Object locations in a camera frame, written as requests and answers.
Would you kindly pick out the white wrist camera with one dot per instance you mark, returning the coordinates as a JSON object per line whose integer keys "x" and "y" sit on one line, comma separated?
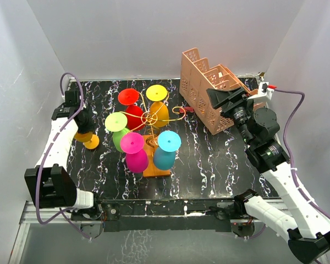
{"x": 72, "y": 98}
{"x": 264, "y": 93}

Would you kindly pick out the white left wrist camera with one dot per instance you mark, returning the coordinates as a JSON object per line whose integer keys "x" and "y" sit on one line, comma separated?
{"x": 72, "y": 98}

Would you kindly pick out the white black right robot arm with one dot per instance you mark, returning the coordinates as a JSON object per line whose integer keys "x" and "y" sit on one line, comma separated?
{"x": 306, "y": 229}

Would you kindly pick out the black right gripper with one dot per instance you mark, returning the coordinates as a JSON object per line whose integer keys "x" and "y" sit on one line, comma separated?
{"x": 222, "y": 98}

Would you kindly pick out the small red object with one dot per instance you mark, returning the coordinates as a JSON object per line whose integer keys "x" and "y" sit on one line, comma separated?
{"x": 189, "y": 109}

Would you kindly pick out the blue wine glass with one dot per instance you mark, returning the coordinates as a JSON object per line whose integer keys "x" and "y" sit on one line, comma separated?
{"x": 170, "y": 143}

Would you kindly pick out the yellow-base orange wine glass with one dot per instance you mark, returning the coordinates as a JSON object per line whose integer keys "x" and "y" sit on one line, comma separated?
{"x": 158, "y": 94}

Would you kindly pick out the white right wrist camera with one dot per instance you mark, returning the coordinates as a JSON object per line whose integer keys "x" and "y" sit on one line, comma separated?
{"x": 264, "y": 93}

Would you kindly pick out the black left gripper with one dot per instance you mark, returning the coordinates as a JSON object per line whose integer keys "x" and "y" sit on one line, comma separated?
{"x": 90, "y": 126}

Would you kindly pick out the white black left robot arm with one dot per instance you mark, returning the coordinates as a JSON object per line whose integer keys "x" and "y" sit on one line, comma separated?
{"x": 57, "y": 188}

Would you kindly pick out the orange wooden rack base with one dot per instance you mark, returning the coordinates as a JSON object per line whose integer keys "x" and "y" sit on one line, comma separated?
{"x": 157, "y": 161}

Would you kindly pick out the black metal base frame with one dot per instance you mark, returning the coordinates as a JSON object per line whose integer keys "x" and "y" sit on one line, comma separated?
{"x": 110, "y": 216}

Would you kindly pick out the red wine glass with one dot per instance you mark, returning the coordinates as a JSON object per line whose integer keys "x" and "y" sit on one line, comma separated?
{"x": 129, "y": 97}

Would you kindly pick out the gold wire glass rack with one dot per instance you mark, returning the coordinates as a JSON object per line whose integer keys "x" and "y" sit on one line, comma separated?
{"x": 150, "y": 118}

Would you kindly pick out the magenta wine glass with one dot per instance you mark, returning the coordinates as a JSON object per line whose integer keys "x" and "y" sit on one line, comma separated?
{"x": 136, "y": 158}

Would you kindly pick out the pink plastic file organizer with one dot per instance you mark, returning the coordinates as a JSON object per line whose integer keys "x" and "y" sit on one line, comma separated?
{"x": 197, "y": 76}

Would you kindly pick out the green wine glass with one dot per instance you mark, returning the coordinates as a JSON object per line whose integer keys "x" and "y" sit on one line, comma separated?
{"x": 117, "y": 124}

